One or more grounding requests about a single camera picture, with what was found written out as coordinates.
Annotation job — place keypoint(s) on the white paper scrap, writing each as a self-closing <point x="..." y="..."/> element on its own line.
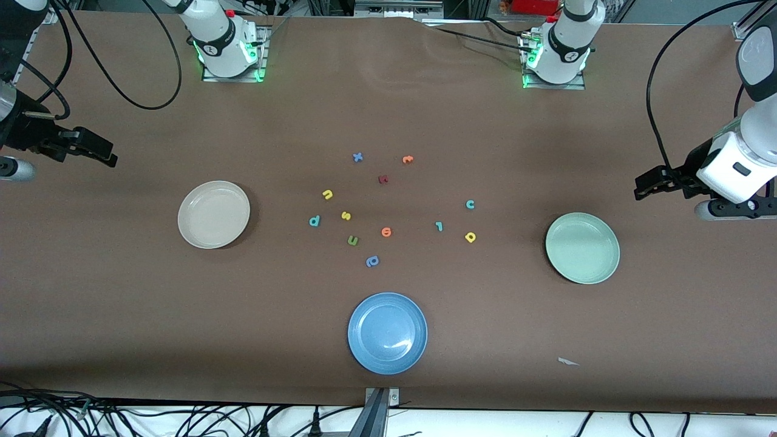
<point x="567" y="362"/>

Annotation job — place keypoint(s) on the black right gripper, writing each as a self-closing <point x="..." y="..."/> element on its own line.
<point x="24" y="135"/>

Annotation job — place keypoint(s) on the aluminium frame rail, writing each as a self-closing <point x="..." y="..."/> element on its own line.
<point x="30" y="48"/>

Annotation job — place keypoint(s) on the blue plate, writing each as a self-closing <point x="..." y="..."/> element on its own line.
<point x="387" y="333"/>

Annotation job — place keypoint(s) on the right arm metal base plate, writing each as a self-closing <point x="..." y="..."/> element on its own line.
<point x="262" y="60"/>

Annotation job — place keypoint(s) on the brown table cover sheet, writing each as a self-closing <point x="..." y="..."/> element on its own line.
<point x="121" y="303"/>

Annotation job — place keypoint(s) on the aluminium profile bracket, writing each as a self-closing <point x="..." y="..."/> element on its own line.
<point x="379" y="413"/>

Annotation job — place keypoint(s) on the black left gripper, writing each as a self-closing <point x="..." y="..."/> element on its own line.
<point x="688" y="172"/>

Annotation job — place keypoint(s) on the beige brown plate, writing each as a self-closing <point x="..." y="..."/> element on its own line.
<point x="213" y="214"/>

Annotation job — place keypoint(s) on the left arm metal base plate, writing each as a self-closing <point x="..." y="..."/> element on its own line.
<point x="552" y="86"/>

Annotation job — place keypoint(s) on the pale green plate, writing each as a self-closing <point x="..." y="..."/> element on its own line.
<point x="582" y="247"/>

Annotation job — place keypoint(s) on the aluminium frame post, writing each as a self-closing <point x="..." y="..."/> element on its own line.
<point x="743" y="27"/>

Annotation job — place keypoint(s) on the periwinkle foam letter a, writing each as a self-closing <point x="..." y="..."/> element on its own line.
<point x="369" y="262"/>

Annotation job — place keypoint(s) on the red box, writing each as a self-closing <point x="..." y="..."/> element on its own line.
<point x="534" y="6"/>

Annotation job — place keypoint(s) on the grey metal box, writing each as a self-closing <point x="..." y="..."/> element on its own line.
<point x="394" y="8"/>

